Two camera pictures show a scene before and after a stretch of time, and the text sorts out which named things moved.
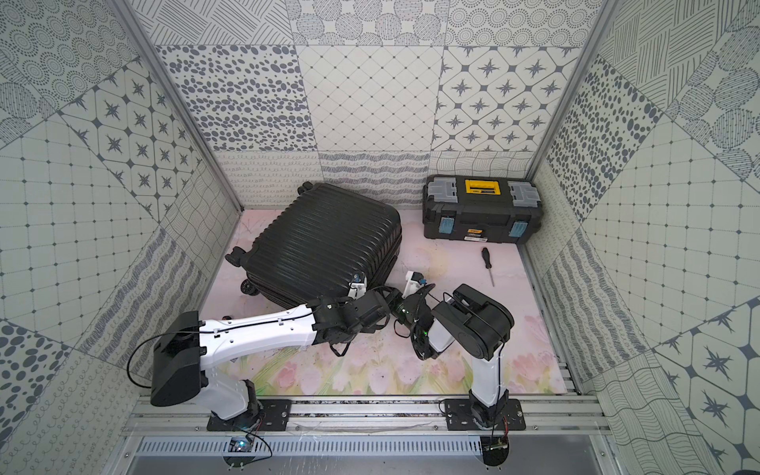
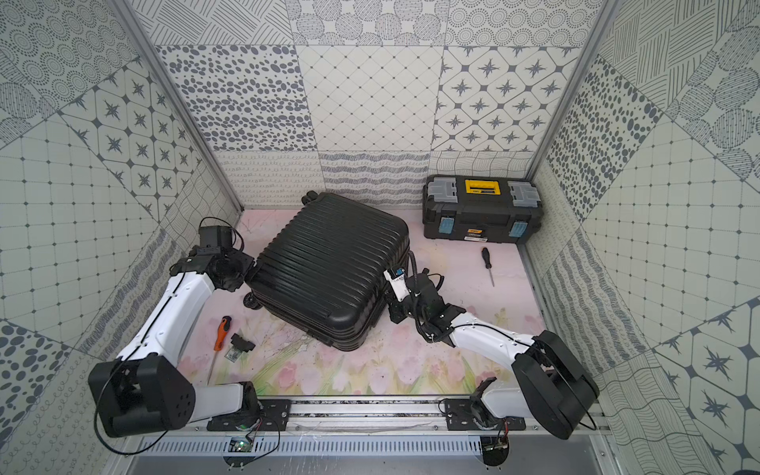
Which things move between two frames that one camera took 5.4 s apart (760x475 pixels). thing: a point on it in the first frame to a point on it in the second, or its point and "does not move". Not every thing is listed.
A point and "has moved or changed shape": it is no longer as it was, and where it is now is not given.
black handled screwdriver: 487,262 does not move
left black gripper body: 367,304 to 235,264
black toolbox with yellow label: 481,209 does not move
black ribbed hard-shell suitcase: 318,243 has moved or changed shape
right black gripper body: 398,310 does not move
